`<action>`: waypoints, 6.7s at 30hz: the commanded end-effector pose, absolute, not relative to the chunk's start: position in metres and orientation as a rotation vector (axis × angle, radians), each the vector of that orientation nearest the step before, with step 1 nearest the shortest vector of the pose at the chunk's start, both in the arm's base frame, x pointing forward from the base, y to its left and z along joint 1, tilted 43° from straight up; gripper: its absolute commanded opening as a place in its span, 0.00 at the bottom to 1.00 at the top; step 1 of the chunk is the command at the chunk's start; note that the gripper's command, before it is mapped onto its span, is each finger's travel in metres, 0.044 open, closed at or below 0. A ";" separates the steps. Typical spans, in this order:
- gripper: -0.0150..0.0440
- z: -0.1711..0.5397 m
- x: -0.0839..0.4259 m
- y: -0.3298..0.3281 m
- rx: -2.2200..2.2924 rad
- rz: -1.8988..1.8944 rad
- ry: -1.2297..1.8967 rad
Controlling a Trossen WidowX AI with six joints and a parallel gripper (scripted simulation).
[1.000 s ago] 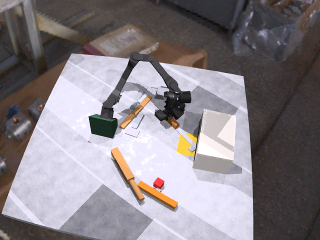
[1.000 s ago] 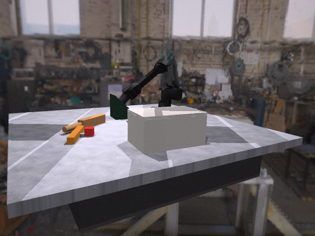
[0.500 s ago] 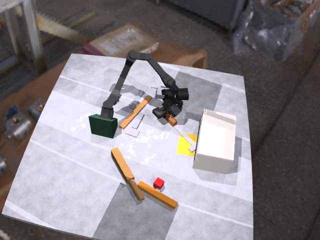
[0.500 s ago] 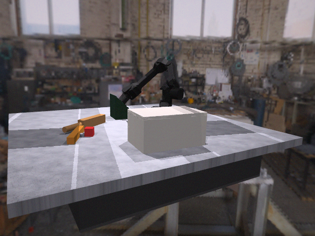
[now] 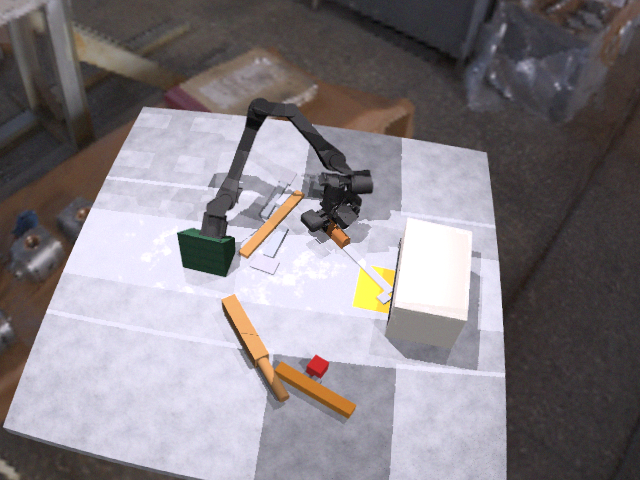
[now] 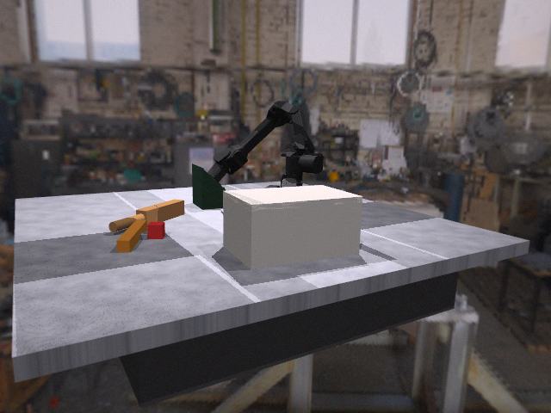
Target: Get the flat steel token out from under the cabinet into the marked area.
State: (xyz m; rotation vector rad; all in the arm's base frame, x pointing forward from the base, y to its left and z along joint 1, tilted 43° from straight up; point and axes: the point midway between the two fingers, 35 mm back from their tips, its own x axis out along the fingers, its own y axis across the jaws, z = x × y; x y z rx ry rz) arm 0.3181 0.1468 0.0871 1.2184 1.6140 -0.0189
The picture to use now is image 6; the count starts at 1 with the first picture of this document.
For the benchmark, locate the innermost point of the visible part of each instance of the red block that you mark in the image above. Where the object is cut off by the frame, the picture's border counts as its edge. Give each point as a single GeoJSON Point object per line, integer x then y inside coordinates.
{"type": "Point", "coordinates": [156, 230]}

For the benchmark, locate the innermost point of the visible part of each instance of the orange bar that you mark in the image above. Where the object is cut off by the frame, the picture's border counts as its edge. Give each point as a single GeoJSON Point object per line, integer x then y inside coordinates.
{"type": "Point", "coordinates": [127, 241]}

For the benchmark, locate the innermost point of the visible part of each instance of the orange block with cylindrical handle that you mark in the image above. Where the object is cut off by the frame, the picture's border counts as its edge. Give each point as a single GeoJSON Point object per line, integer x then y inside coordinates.
{"type": "Point", "coordinates": [155, 213]}

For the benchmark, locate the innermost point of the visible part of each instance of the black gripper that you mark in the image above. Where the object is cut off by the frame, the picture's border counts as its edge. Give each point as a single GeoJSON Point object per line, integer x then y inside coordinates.
{"type": "Point", "coordinates": [289, 174]}

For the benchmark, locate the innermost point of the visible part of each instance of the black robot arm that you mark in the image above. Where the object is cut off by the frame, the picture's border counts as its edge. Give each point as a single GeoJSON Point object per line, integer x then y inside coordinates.
{"type": "Point", "coordinates": [305, 160]}

